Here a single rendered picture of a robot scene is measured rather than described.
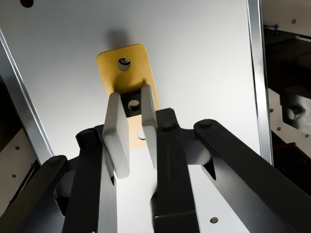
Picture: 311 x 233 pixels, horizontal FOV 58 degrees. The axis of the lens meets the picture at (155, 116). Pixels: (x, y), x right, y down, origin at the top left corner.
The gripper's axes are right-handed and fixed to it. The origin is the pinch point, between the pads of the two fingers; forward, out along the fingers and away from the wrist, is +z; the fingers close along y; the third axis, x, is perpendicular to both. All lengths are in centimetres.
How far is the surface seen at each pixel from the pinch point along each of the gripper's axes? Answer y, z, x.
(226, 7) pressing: 8.9, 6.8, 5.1
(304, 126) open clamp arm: 14.3, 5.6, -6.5
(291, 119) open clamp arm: 13.6, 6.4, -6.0
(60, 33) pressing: -4.4, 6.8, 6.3
